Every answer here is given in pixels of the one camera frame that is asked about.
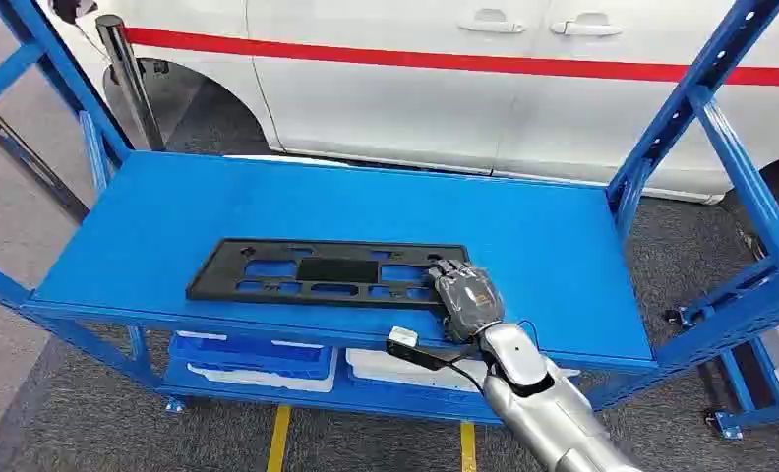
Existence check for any black camera cable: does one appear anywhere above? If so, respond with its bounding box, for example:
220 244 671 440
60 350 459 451
445 319 542 396

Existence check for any white van with red stripe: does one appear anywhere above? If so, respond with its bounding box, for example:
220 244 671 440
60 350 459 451
49 0 779 207

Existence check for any yellow floor tape strip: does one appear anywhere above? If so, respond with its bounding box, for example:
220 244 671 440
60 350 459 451
266 404 294 472
458 421 479 472

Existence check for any blue metal shelf rack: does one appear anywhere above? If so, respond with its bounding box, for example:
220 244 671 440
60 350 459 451
0 0 779 426

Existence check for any black metal bar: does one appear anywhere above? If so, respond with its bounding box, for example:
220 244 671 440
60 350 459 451
0 105 92 224

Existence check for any blue plastic tray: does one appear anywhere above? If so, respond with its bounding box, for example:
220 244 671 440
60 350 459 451
167 331 336 384

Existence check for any blue rack with casters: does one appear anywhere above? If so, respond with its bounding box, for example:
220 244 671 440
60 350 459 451
657 229 779 442

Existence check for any black plastic plate frame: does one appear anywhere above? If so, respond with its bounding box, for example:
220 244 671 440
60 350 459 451
186 238 472 312

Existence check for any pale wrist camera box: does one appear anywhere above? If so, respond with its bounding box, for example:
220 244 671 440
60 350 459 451
387 326 421 349

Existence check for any black stanchion post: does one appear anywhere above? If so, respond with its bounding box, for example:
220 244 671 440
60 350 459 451
94 14 168 153

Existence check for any white plastic tray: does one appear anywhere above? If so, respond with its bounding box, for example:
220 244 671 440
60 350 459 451
344 348 583 396

